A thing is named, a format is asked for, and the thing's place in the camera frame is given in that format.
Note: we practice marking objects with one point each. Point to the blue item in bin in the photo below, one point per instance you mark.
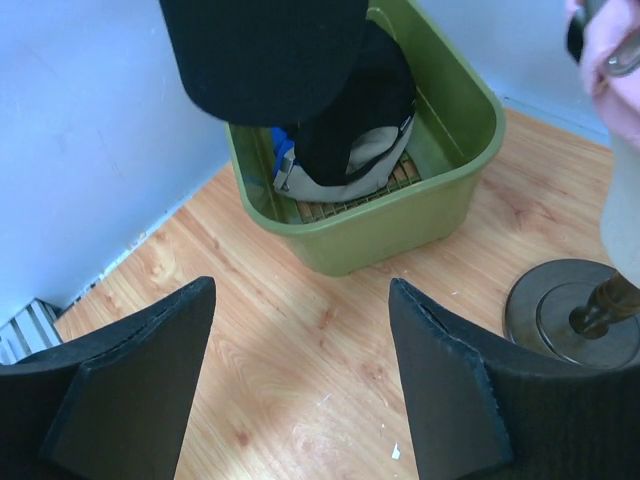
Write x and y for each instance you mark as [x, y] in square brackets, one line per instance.
[283, 140]

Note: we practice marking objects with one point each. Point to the black cap white logo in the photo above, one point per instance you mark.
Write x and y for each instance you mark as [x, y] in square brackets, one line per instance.
[264, 63]

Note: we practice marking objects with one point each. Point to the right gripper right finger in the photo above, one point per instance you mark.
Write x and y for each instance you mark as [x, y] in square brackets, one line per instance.
[481, 407]

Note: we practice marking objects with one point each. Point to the pink baseball cap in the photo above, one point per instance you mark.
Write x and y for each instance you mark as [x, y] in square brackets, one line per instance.
[602, 37]

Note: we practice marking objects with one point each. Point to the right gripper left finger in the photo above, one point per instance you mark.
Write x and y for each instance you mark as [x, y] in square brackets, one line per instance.
[114, 403]

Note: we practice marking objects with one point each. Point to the green plastic bin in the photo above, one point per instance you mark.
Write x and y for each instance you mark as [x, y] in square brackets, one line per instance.
[459, 129]

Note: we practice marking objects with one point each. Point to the white mannequin head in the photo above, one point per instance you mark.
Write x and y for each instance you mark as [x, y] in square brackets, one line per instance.
[619, 224]

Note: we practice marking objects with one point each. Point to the beige and black cap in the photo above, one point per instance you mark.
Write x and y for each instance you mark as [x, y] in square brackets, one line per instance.
[365, 165]

